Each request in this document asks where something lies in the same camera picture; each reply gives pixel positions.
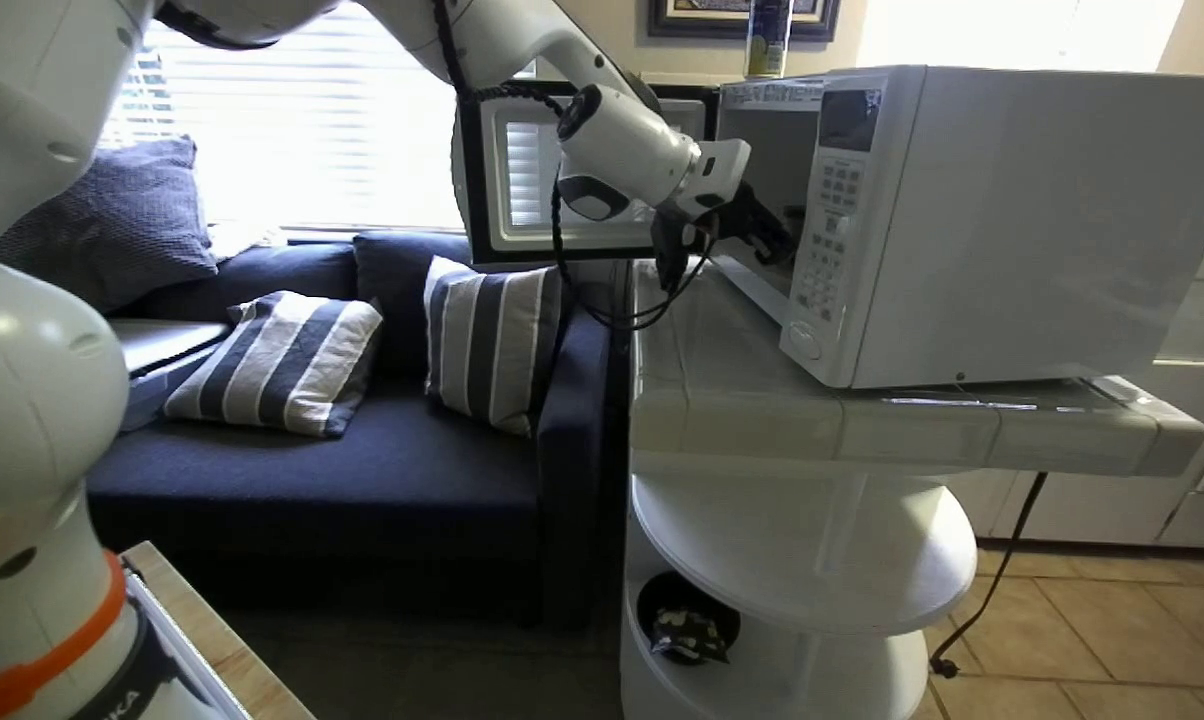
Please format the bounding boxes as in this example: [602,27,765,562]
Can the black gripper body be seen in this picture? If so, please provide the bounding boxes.
[692,170,772,244]

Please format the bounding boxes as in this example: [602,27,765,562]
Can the black framed microwave door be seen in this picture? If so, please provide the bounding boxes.
[452,76,722,270]

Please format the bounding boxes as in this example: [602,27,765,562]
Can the white microwave oven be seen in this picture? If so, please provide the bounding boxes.
[701,66,1204,393]

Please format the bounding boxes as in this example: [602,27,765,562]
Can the blue yellow spray can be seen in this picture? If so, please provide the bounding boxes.
[743,0,798,80]

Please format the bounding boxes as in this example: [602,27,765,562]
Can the dark framed picture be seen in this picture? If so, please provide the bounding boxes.
[646,0,846,50]

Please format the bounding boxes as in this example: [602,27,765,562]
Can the blue white striped pillow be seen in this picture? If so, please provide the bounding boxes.
[156,287,389,442]
[422,252,568,442]

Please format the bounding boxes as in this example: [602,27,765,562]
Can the white tiled counter with shelves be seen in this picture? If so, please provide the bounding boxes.
[618,252,1204,720]

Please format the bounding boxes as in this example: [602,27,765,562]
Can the white window blinds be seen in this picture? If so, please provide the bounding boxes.
[98,0,472,252]

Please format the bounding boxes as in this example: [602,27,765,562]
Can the navy blue sofa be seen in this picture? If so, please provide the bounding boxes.
[84,224,626,631]

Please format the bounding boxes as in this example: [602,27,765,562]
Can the grey laptop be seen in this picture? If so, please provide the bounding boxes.
[104,311,238,379]

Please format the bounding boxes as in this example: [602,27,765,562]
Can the blue folded blanket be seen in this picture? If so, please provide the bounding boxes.
[117,351,218,431]

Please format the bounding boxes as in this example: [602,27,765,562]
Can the plain blue pillow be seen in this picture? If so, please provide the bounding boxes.
[0,136,222,317]

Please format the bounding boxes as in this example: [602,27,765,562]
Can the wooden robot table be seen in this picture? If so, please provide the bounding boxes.
[117,537,318,720]

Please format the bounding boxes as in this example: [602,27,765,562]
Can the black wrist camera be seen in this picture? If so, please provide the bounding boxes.
[649,205,701,292]

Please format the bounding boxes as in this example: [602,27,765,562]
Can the black microwave power cable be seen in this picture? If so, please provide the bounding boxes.
[928,474,1051,680]

